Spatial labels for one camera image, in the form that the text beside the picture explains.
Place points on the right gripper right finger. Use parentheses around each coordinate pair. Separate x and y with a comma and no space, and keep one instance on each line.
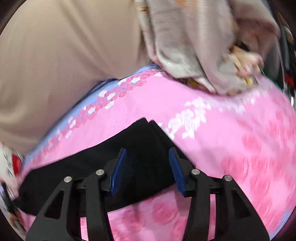
(220,198)

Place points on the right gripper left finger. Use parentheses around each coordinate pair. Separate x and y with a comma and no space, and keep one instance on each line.
(59,218)

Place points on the black pants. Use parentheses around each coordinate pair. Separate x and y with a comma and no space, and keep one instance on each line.
(144,170)

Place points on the white cartoon face pillow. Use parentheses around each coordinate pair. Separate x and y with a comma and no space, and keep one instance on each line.
(11,165)

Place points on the pink rose bedsheet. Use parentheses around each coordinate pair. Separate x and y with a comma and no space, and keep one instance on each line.
(250,136)

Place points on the hanging clothes clutter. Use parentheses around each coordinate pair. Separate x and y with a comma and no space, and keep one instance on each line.
(287,44)

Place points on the large beige pillow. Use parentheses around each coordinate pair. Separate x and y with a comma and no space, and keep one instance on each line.
(53,53)

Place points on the floral beige blanket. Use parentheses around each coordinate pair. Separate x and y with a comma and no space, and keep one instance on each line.
(219,46)

